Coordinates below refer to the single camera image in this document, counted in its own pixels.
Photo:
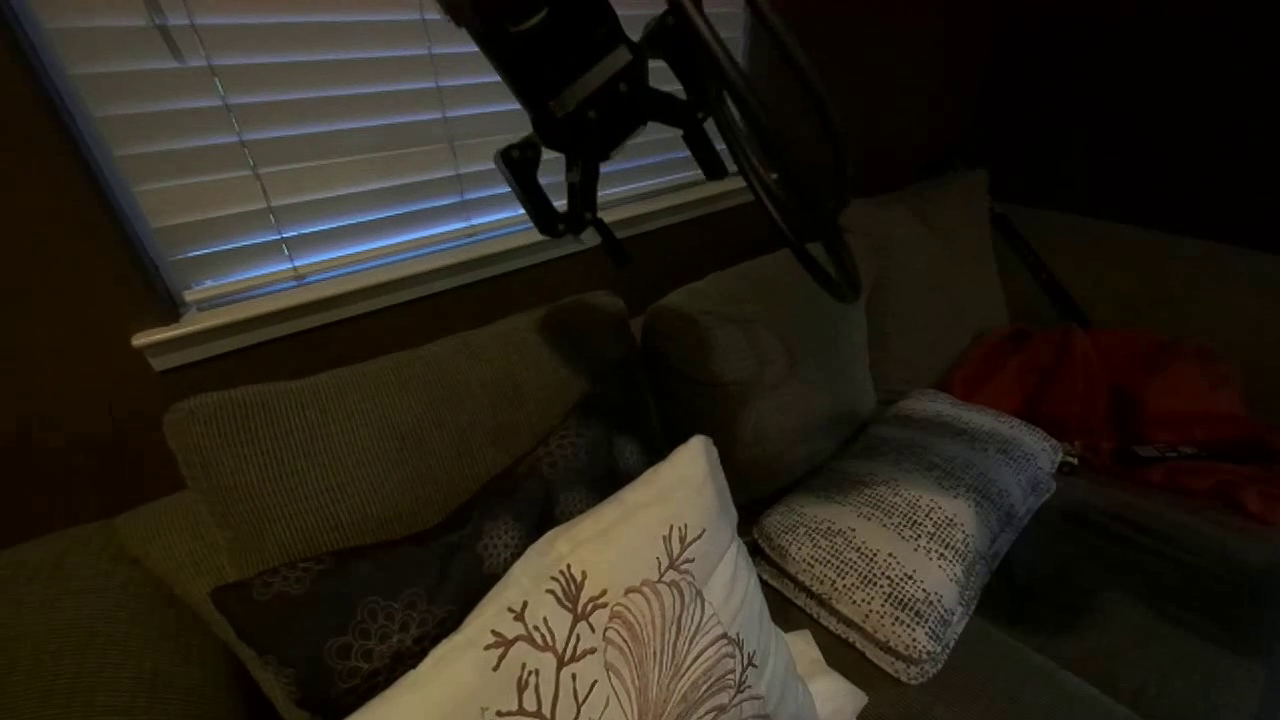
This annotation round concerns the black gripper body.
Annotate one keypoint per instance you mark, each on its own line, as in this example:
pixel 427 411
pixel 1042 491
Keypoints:
pixel 562 67

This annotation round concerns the medium olive sofa back cushion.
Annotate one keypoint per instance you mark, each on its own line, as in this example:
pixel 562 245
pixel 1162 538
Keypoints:
pixel 935 282

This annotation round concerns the large olive sofa back cushion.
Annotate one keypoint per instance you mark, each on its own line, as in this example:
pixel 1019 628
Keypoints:
pixel 344 442

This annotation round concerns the flat grey patterned pillow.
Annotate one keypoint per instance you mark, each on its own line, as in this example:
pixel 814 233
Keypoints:
pixel 892 535

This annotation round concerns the white window sill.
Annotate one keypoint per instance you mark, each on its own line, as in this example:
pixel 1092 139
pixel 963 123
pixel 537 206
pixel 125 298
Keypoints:
pixel 402 282

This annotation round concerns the white window blinds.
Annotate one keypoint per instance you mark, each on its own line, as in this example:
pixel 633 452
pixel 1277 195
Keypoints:
pixel 306 135

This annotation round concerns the red cloth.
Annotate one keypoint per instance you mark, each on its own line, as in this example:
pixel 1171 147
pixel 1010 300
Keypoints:
pixel 1134 401

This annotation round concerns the olive brown sofa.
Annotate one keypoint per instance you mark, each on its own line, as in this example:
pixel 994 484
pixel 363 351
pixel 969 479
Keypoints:
pixel 1146 627

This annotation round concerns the white shell print pillow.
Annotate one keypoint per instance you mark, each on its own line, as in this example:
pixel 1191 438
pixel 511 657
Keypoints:
pixel 626 627

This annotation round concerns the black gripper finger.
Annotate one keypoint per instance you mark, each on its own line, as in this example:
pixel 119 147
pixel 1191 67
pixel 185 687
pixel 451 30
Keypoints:
pixel 696 135
pixel 533 195

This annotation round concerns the small olive sofa back cushion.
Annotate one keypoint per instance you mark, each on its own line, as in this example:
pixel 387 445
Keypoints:
pixel 746 385

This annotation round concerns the black patterned pillow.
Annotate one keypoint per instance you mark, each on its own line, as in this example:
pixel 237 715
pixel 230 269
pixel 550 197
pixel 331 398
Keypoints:
pixel 387 603

